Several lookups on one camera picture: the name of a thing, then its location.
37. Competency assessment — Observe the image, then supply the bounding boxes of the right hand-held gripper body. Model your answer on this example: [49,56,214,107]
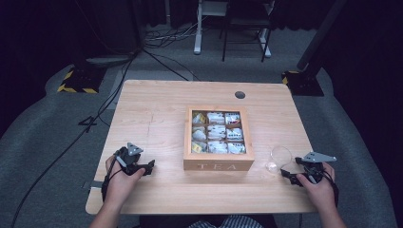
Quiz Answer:
[300,151,337,185]

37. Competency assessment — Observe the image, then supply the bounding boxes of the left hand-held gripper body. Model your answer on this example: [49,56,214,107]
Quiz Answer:
[115,142,146,176]

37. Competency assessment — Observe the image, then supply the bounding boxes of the person's right hand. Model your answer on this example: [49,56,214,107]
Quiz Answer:
[296,162,337,213]

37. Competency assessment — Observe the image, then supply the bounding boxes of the person's left hand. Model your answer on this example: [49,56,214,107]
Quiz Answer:
[104,154,146,210]

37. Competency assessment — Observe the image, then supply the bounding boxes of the clear glass cup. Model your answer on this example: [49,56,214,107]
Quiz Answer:
[265,145,293,175]

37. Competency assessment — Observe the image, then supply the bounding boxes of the wooden tea box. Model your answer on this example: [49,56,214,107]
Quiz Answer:
[182,104,256,172]

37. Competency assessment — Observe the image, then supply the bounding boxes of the group of tea bags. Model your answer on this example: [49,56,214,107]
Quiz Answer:
[191,110,247,155]

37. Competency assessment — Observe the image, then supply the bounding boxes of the person's striped clothing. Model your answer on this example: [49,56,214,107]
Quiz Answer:
[188,215,264,228]

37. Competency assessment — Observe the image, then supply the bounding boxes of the yellow black striped stand base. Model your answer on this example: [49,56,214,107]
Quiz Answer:
[57,66,107,95]

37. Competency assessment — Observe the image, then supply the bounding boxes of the black slanted stand pole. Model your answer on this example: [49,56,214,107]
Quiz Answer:
[297,0,348,72]

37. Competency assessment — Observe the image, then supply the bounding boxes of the black metal chair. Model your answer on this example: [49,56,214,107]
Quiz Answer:
[221,0,276,64]

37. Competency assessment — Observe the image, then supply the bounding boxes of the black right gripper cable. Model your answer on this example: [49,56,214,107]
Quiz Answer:
[322,170,340,207]

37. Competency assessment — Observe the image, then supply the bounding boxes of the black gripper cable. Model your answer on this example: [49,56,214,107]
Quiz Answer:
[101,155,124,202]
[322,170,340,207]

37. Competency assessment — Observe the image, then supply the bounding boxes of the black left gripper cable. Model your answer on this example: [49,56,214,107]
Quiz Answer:
[101,155,124,202]

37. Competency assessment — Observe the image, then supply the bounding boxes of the long black floor cable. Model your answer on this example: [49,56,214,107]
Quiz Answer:
[10,50,141,228]

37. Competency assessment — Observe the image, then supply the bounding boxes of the bundle of floor cables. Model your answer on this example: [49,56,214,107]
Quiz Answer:
[144,23,203,50]

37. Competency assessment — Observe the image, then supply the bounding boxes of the white desk frame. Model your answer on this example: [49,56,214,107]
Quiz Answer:
[193,0,276,59]

